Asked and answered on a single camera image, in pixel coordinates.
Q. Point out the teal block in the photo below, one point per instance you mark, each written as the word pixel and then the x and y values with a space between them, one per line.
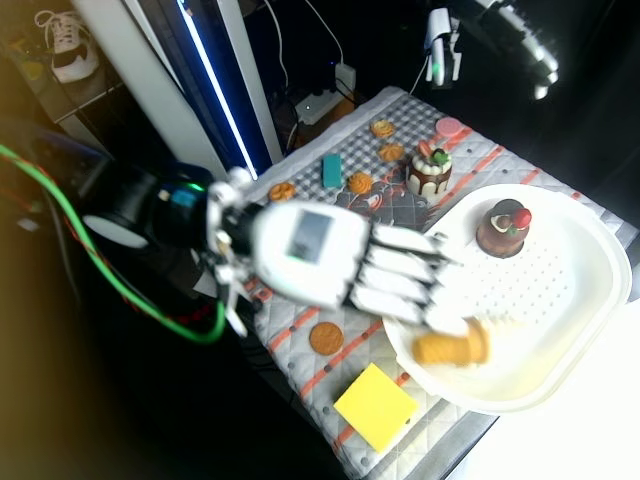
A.
pixel 332 171

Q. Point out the grey quilt with bear print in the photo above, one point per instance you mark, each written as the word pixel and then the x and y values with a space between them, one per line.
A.
pixel 360 150

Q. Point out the cream cake with chocolate drip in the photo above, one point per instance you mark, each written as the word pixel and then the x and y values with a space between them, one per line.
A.
pixel 427 180

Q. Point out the white column with blue light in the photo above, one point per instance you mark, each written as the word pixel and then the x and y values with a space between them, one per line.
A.
pixel 150 75

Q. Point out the round tan biscuit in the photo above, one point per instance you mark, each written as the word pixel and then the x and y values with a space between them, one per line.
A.
pixel 326 338

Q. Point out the white power strip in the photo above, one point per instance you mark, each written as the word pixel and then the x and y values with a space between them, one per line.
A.
pixel 317 107

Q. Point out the yellow block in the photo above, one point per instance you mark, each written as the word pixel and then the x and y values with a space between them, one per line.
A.
pixel 375 407

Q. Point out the flower-shaped butter cookie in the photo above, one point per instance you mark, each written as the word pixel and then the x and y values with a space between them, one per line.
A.
pixel 390 152

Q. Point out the pretzel butter cookie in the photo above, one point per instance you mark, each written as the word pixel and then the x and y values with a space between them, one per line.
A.
pixel 282 191

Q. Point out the white perforated tray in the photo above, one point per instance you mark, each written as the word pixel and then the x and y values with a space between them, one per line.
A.
pixel 550 300

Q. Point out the white sneaker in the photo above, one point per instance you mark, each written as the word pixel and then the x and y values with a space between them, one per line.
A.
pixel 70 45

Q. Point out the toy ice cream cone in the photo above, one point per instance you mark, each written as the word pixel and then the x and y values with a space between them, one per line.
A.
pixel 445 347

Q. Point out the white power adapter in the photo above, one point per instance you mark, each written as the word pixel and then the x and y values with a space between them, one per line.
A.
pixel 345 77

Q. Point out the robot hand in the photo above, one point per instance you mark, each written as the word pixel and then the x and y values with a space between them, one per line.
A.
pixel 310 260
pixel 437 30

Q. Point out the pink sandwich cookie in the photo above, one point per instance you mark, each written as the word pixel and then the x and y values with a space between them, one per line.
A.
pixel 447 127

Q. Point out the chocolate cake with cherry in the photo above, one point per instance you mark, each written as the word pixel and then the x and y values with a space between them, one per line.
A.
pixel 502 235

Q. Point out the swirl butter cookie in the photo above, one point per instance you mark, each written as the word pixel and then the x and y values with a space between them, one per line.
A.
pixel 359 183

